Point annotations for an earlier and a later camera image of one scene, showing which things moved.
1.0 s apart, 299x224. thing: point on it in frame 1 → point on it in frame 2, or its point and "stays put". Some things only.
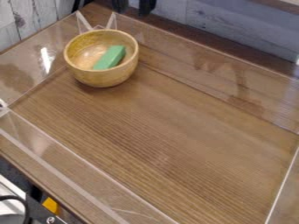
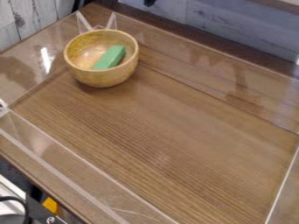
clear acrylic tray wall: (70, 178) stays put
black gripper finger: (146, 6) → (150, 3)
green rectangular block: (111, 57) stays put
